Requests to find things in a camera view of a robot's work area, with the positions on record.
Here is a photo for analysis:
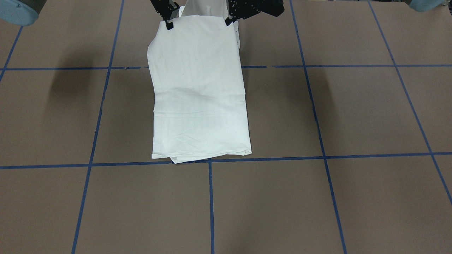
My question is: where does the white central pedestal column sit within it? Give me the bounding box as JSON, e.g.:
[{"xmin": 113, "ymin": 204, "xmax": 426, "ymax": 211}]
[{"xmin": 178, "ymin": 0, "xmax": 240, "ymax": 58}]

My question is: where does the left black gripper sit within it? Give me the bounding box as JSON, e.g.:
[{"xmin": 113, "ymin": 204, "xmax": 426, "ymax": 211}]
[{"xmin": 225, "ymin": 0, "xmax": 285, "ymax": 26}]

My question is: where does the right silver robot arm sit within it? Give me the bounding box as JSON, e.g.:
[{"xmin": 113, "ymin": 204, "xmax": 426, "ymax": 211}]
[{"xmin": 0, "ymin": 0, "xmax": 180, "ymax": 30}]

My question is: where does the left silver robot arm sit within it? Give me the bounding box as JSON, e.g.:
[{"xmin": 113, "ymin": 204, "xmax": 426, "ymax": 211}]
[{"xmin": 225, "ymin": 0, "xmax": 446, "ymax": 26}]

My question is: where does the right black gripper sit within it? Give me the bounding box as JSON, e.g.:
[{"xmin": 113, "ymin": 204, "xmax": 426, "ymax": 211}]
[{"xmin": 150, "ymin": 0, "xmax": 180, "ymax": 30}]

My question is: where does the white printed t-shirt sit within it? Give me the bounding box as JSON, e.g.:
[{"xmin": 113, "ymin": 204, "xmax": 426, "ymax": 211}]
[{"xmin": 147, "ymin": 16, "xmax": 252, "ymax": 164}]

